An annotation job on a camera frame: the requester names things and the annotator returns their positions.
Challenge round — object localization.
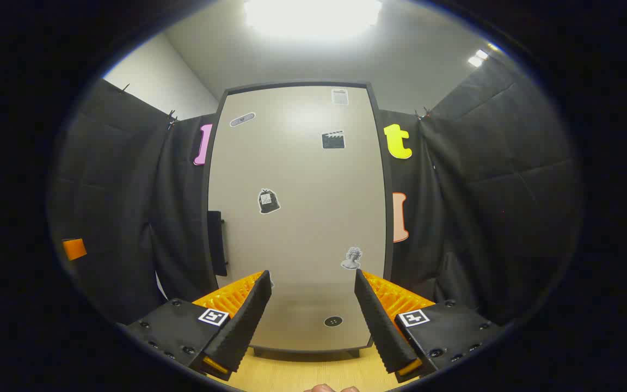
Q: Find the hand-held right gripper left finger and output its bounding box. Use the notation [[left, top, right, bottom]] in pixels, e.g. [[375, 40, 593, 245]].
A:
[[123, 269, 273, 382]]

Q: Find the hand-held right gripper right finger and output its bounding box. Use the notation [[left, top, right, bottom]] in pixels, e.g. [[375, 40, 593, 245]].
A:
[[354, 268, 505, 383]]

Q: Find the black cabinet door handle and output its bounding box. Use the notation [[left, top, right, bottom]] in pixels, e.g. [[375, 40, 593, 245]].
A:
[[207, 211, 228, 277]]

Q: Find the dark grey cabinet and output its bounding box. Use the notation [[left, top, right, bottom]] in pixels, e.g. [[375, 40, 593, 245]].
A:
[[200, 81, 396, 360]]

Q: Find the grey cabinet door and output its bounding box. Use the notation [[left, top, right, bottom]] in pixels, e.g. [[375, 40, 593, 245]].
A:
[[207, 84, 388, 352]]

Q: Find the black backdrop cloth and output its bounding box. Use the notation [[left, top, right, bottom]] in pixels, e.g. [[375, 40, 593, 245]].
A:
[[47, 54, 583, 327]]

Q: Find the large ceiling light panel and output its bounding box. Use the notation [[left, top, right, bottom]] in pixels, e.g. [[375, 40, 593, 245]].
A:
[[243, 0, 384, 41]]

